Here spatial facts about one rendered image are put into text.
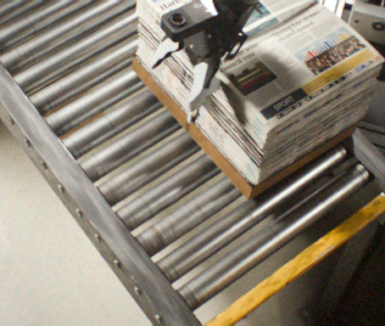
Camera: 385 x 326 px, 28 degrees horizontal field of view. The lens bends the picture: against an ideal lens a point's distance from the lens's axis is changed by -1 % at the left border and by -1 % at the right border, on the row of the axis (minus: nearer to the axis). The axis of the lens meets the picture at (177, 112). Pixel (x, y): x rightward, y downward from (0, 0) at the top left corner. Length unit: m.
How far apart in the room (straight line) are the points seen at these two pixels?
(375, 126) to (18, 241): 1.10
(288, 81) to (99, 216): 0.44
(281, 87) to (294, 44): 0.11
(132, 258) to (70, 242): 0.92
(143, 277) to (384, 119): 1.16
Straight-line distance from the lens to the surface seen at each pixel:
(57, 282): 2.30
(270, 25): 1.43
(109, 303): 2.26
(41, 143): 1.57
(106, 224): 1.47
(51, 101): 1.63
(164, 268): 1.43
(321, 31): 1.44
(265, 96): 1.31
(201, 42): 1.27
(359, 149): 1.59
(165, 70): 1.49
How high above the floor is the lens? 2.12
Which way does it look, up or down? 57 degrees down
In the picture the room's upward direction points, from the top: 1 degrees clockwise
